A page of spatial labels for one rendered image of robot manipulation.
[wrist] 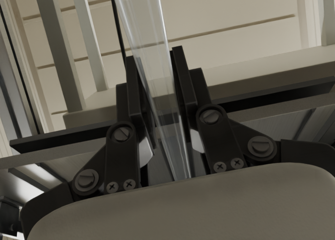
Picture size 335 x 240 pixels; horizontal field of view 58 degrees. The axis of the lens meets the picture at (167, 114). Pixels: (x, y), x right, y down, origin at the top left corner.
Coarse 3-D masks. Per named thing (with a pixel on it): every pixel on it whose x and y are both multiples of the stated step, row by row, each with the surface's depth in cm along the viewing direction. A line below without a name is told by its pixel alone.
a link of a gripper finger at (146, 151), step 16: (128, 64) 14; (128, 80) 13; (128, 96) 13; (144, 96) 13; (128, 112) 13; (144, 112) 12; (144, 128) 13; (144, 144) 12; (96, 160) 12; (144, 160) 13; (80, 176) 11; (96, 176) 11; (80, 192) 11; (96, 192) 11
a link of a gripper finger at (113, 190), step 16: (112, 128) 12; (128, 128) 12; (112, 144) 12; (128, 144) 11; (112, 160) 11; (128, 160) 11; (112, 176) 11; (128, 176) 11; (144, 176) 13; (112, 192) 10
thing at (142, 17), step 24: (120, 0) 9; (144, 0) 9; (144, 24) 10; (144, 48) 11; (168, 48) 11; (144, 72) 12; (168, 72) 12; (168, 96) 14; (168, 120) 16; (168, 144) 18
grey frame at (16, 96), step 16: (0, 0) 43; (0, 16) 43; (0, 32) 42; (0, 48) 42; (16, 48) 45; (0, 64) 43; (16, 64) 45; (0, 80) 44; (16, 80) 43; (0, 96) 44; (16, 96) 44; (32, 96) 47; (0, 112) 44; (16, 112) 44; (32, 112) 47; (16, 128) 45; (32, 128) 45
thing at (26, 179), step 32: (256, 96) 27; (288, 96) 28; (320, 96) 22; (96, 128) 27; (256, 128) 23; (288, 128) 24; (320, 128) 25; (0, 160) 22; (32, 160) 22; (64, 160) 22; (160, 160) 25; (192, 160) 25; (0, 192) 26; (32, 192) 27
